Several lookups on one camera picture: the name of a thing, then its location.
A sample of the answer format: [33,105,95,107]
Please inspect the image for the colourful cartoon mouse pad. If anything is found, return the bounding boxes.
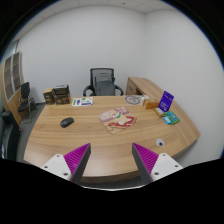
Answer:
[98,107,137,135]

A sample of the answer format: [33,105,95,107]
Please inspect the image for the dark box top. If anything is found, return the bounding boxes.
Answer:
[53,84,69,96]

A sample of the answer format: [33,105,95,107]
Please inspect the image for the small brown box left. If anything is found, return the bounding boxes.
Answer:
[43,88,55,105]

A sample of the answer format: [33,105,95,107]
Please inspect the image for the desk cable grommet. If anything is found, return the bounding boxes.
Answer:
[156,138,165,147]

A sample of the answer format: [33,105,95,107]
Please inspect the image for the grey backpack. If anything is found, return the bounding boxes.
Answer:
[95,74,115,96]

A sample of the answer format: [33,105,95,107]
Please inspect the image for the black visitor chair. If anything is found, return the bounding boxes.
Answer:
[18,82,37,124]

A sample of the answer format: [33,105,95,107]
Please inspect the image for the white green purple leaflet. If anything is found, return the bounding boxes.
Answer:
[72,97,93,106]

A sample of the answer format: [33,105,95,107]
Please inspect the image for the brown box bottom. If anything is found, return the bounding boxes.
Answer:
[55,95,71,105]

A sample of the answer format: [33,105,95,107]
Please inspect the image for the wooden side cabinet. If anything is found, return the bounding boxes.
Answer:
[126,77,162,99]

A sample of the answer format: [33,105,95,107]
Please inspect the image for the black computer mouse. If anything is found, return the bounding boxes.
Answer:
[60,117,74,128]

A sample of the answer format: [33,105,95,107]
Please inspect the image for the orange cardboard box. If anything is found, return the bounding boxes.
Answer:
[143,99,159,109]

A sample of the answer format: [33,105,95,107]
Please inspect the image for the purple standing card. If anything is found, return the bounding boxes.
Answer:
[159,91,174,112]

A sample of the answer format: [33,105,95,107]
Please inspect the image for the black object at left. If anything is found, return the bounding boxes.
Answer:
[0,111,21,161]

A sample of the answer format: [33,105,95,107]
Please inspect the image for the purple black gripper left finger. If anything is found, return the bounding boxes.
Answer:
[42,143,91,184]

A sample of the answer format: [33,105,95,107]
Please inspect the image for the green packet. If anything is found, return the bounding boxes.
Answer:
[166,111,180,124]

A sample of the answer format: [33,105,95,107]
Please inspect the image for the wooden bookshelf cabinet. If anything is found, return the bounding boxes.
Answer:
[0,52,24,124]

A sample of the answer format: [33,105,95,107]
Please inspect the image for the blue small packet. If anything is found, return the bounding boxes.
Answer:
[163,116,172,125]

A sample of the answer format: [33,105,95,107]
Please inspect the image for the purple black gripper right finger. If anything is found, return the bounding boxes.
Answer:
[132,143,182,184]

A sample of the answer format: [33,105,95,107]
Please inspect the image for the small yellow box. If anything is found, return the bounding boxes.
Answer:
[153,108,164,117]

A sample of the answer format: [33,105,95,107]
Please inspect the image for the black mesh office chair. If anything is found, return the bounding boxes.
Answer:
[83,68,124,96]

